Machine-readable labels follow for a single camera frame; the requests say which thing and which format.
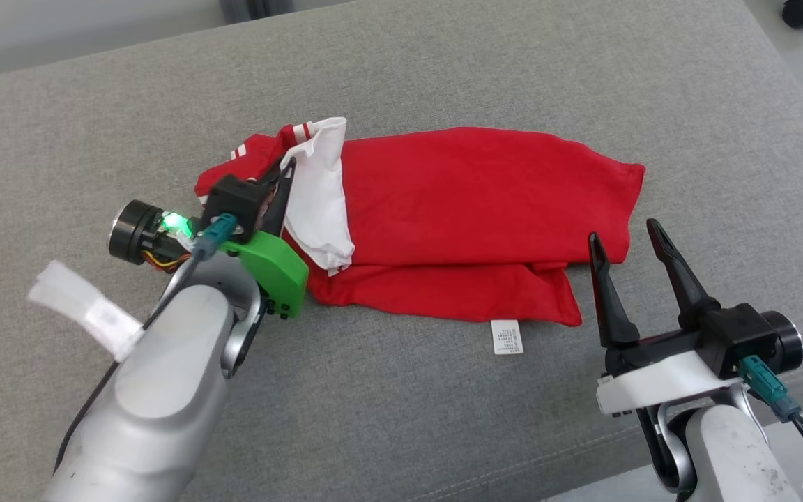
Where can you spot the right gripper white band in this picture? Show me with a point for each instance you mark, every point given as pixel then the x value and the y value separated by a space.
pixel 659 383

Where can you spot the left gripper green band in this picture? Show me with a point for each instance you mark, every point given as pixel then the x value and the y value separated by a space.
pixel 276 272

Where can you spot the red basketball jersey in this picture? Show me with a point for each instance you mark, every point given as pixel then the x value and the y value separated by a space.
pixel 471 209

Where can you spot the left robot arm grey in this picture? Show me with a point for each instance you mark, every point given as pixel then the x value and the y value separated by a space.
pixel 164 390

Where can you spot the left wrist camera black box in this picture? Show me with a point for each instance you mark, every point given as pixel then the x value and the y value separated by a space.
pixel 234 199

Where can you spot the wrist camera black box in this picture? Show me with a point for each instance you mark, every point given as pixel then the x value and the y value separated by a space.
pixel 234 199
pixel 736 338

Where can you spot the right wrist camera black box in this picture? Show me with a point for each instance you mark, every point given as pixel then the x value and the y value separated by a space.
pixel 736 338

